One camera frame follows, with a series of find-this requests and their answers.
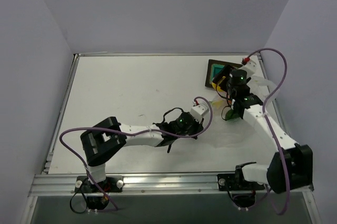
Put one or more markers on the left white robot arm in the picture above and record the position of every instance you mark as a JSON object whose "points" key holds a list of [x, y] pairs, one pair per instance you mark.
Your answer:
{"points": [[100, 147]]}

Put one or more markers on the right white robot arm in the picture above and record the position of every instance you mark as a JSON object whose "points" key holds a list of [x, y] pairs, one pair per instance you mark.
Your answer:
{"points": [[291, 165]]}

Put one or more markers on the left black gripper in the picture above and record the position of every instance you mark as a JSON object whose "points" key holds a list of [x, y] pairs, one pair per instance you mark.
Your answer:
{"points": [[197, 125]]}

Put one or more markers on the aluminium front rail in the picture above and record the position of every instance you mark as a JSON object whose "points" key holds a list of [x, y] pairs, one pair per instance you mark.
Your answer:
{"points": [[134, 184]]}

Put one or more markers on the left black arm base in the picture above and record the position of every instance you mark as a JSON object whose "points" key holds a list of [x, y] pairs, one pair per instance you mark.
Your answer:
{"points": [[86, 189]]}

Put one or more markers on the yellow fake pear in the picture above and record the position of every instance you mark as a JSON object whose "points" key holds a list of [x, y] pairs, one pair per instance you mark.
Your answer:
{"points": [[219, 84]]}

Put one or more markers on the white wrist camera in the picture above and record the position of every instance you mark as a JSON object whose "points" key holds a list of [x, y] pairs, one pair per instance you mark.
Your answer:
{"points": [[199, 111], [249, 66]]}

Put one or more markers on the square black teal plate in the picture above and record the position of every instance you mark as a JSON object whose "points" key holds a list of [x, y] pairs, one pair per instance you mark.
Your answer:
{"points": [[214, 67]]}

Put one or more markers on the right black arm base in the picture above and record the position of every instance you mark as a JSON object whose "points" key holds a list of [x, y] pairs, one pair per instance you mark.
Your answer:
{"points": [[242, 194]]}

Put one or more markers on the clear plastic bag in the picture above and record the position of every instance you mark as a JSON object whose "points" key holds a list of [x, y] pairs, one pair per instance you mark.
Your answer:
{"points": [[230, 132]]}

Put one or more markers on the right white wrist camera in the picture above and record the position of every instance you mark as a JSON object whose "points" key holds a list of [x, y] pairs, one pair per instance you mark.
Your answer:
{"points": [[249, 66]]}

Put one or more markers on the green fake lime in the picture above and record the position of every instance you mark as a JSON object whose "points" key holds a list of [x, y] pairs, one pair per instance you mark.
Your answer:
{"points": [[231, 114]]}

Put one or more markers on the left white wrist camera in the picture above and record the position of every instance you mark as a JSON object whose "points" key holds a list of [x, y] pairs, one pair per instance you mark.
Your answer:
{"points": [[199, 111]]}

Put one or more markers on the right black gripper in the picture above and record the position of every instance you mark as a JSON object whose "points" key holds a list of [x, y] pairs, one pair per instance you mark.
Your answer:
{"points": [[221, 77]]}

